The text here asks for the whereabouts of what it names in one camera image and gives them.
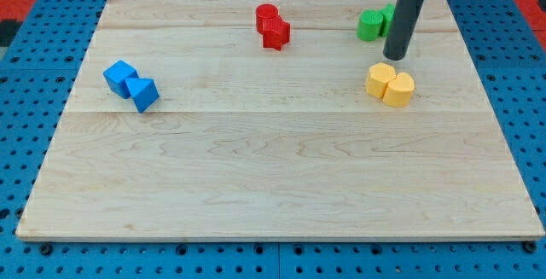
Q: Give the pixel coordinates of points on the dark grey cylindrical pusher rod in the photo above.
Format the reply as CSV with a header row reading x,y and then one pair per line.
x,y
403,24

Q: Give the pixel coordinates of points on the yellow hexagon block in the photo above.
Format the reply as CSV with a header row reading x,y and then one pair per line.
x,y
378,77

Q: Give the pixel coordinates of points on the yellow heart block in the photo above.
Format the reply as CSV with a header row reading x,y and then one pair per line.
x,y
399,91

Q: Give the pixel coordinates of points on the light wooden board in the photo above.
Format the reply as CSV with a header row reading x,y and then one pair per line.
x,y
247,143

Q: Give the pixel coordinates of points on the green block behind rod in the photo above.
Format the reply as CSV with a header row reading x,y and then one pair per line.
x,y
387,16

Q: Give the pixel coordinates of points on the green cylinder block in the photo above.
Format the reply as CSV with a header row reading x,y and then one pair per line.
x,y
369,25

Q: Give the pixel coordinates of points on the red star block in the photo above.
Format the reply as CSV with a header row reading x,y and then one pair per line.
x,y
275,33

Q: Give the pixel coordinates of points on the red cylinder block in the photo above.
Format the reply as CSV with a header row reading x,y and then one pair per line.
x,y
263,12

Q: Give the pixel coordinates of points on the blue triangular block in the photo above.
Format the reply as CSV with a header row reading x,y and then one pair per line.
x,y
143,91

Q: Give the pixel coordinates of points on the blue cube block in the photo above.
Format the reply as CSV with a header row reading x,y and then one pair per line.
x,y
116,75

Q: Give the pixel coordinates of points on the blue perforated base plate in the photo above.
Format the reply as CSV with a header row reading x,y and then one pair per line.
x,y
37,74

